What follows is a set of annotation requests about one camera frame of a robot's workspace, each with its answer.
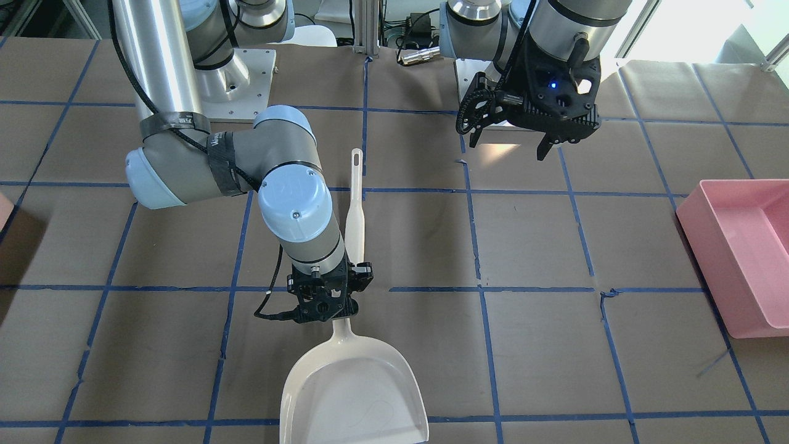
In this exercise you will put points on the white plastic dustpan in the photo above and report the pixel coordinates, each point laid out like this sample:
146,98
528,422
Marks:
352,389

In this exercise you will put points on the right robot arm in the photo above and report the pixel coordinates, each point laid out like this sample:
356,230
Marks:
179,54

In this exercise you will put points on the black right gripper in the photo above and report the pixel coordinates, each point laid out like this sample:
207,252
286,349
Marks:
363,275

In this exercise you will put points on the white hand brush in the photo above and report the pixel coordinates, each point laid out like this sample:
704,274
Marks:
355,229

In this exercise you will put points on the pink plastic bin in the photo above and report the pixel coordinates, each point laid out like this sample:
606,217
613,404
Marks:
738,231

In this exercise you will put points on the silver cylindrical connector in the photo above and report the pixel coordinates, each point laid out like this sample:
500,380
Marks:
419,57

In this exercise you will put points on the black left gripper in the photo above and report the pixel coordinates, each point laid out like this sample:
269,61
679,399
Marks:
529,75

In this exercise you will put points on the aluminium frame post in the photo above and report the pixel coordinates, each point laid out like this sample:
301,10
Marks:
366,27

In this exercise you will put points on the white chair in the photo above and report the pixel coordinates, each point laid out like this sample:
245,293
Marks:
313,36

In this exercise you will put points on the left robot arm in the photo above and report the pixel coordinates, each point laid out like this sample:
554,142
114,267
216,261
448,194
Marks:
572,31

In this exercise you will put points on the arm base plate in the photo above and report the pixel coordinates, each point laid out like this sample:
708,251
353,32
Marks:
239,90
466,69

